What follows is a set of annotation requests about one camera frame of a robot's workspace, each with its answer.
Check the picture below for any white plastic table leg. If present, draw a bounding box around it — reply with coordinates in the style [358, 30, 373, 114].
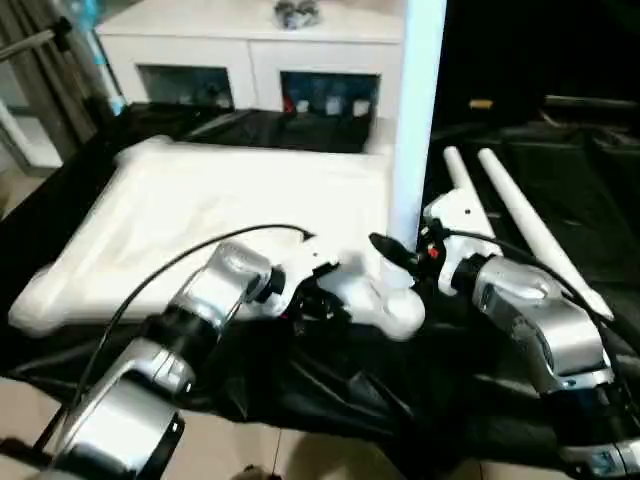
[382, 0, 448, 294]
[477, 148, 615, 320]
[443, 146, 497, 240]

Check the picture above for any bag of black parts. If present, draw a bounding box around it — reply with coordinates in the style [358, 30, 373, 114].
[273, 0, 322, 30]

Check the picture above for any long black bar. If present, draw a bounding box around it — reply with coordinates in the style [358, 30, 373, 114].
[542, 94, 640, 112]

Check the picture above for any white sideboard cabinet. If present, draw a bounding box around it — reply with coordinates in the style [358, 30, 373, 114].
[94, 0, 407, 122]

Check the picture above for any black glossy mat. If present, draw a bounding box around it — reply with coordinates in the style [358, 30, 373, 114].
[0, 102, 640, 476]

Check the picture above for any grey tripod stand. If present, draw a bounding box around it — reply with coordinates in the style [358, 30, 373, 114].
[0, 0, 101, 151]

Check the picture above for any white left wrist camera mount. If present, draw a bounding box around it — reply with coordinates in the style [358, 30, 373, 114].
[272, 237, 342, 321]

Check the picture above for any white plastic table top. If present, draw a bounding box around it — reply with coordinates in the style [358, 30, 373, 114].
[8, 117, 427, 344]

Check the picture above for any white pole with blue ribbon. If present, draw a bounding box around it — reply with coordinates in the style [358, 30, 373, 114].
[79, 28, 126, 114]

